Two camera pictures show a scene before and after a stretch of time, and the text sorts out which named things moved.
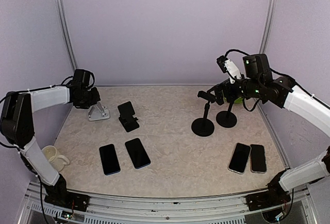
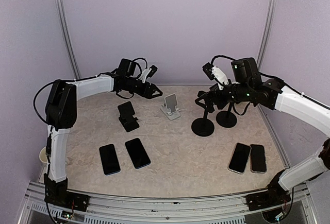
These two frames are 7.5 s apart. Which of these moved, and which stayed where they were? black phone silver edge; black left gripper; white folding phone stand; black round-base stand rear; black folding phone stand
Moved: black left gripper; white folding phone stand
Stayed: black phone silver edge; black folding phone stand; black round-base stand rear
